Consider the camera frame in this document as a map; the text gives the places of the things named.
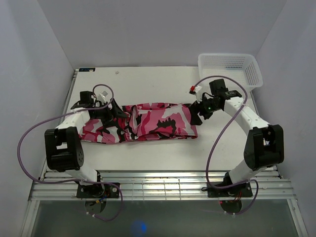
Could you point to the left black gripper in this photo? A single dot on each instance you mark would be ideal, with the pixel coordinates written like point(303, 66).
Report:
point(111, 115)

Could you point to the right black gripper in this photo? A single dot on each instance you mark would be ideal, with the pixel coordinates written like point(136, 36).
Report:
point(195, 108)

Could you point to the pink camouflage trousers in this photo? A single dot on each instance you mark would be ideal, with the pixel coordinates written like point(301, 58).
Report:
point(144, 122)

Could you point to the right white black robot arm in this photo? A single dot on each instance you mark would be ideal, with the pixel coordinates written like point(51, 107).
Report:
point(264, 145)

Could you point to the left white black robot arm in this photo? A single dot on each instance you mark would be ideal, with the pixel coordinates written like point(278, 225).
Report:
point(64, 152)

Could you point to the small label sticker on table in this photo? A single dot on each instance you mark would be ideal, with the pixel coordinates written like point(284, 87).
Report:
point(86, 69)

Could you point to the white plastic mesh basket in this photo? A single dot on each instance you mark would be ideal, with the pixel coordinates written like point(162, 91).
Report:
point(243, 68)

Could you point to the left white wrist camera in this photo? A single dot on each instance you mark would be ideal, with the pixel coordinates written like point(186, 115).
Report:
point(103, 97)

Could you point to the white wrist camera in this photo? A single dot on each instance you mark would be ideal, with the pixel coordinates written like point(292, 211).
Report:
point(103, 97)
point(197, 91)

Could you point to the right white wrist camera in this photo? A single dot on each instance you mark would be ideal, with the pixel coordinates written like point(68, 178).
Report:
point(197, 91)

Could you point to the aluminium frame rail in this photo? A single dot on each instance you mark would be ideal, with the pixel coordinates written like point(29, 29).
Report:
point(146, 186)

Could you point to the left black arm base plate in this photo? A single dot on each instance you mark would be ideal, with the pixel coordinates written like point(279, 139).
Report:
point(97, 191)

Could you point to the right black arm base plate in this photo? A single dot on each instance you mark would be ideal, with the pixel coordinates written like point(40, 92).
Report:
point(241, 190)

